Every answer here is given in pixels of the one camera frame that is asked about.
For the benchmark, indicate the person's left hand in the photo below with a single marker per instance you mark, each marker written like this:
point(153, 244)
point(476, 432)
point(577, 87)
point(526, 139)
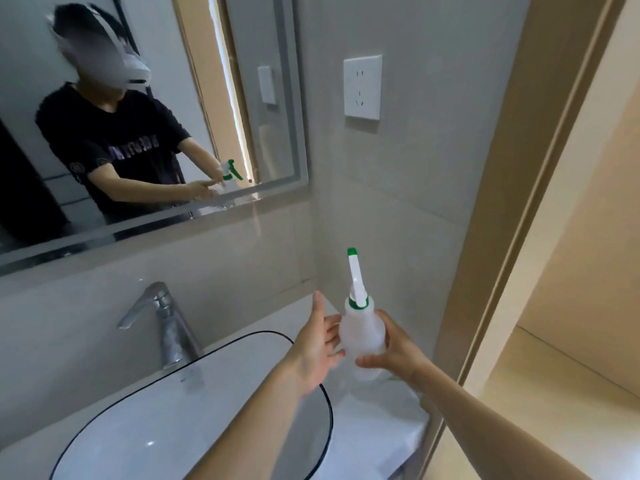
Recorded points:
point(315, 354)

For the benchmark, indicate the person's right hand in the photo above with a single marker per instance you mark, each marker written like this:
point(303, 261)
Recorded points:
point(405, 359)

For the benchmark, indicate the white spray bottle green collar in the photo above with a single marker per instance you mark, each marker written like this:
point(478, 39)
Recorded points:
point(362, 329)

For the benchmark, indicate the wall mirror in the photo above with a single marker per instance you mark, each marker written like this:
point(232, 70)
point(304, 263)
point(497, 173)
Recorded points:
point(240, 39)

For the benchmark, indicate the person's right forearm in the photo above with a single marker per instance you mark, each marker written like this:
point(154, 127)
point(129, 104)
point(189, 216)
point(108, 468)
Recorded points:
point(490, 434)

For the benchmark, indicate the person's left forearm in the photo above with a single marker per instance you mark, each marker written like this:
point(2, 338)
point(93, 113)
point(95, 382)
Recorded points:
point(250, 439)

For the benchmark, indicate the white marble vanity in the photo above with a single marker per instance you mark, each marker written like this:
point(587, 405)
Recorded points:
point(380, 424)

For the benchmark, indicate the chrome faucet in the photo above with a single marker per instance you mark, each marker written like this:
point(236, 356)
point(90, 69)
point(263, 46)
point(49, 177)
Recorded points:
point(172, 334)

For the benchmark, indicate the white sink basin black rim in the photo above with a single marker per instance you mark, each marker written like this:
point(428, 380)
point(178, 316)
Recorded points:
point(150, 434)

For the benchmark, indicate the wooden door frame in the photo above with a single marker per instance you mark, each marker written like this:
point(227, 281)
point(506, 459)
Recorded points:
point(515, 194)

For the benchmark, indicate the white wall socket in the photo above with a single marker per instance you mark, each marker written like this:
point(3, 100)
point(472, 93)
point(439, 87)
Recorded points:
point(362, 87)

